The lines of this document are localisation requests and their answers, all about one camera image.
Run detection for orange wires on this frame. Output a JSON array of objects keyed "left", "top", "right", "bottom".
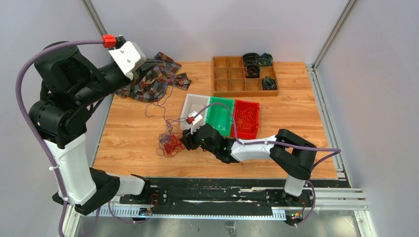
[{"left": 234, "top": 106, "right": 259, "bottom": 133}]

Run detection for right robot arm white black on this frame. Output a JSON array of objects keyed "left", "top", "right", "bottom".
[{"left": 180, "top": 124, "right": 317, "bottom": 206}]

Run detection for purple wire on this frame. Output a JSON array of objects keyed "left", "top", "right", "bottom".
[{"left": 145, "top": 60, "right": 177, "bottom": 131}]

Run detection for black rolled belt top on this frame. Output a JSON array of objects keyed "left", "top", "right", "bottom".
[{"left": 242, "top": 52, "right": 260, "bottom": 66}]

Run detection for black rolled belt middle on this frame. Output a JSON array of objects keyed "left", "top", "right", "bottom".
[{"left": 245, "top": 64, "right": 260, "bottom": 78}]

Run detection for black rolled belt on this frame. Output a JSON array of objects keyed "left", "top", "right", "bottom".
[
  {"left": 245, "top": 64, "right": 260, "bottom": 78},
  {"left": 242, "top": 52, "right": 260, "bottom": 66}
]

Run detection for blue green rolled belt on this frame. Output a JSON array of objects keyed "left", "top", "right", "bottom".
[{"left": 258, "top": 53, "right": 273, "bottom": 67}]

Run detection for white plastic bin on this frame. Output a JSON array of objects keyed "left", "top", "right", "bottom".
[{"left": 180, "top": 93, "right": 211, "bottom": 131}]

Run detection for plaid cloth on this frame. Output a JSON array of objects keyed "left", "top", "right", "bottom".
[{"left": 115, "top": 52, "right": 191, "bottom": 103}]

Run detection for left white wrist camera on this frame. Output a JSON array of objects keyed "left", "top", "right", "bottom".
[{"left": 108, "top": 41, "right": 147, "bottom": 80}]

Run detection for green plastic bin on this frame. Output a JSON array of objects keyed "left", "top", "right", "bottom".
[{"left": 206, "top": 96, "right": 235, "bottom": 137}]

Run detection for red plastic bin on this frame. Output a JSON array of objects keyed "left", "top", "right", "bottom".
[{"left": 230, "top": 100, "right": 260, "bottom": 140}]

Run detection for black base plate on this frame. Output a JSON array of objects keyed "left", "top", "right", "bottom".
[{"left": 101, "top": 178, "right": 316, "bottom": 220}]

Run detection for wooden compartment tray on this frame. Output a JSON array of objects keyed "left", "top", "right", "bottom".
[{"left": 211, "top": 56, "right": 279, "bottom": 97}]

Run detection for green rolled belt lower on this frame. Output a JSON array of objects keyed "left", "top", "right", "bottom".
[{"left": 261, "top": 76, "right": 278, "bottom": 90}]

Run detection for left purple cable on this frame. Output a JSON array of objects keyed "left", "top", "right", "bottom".
[{"left": 15, "top": 34, "right": 151, "bottom": 237}]

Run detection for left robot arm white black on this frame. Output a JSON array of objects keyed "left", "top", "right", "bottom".
[{"left": 28, "top": 41, "right": 152, "bottom": 215}]

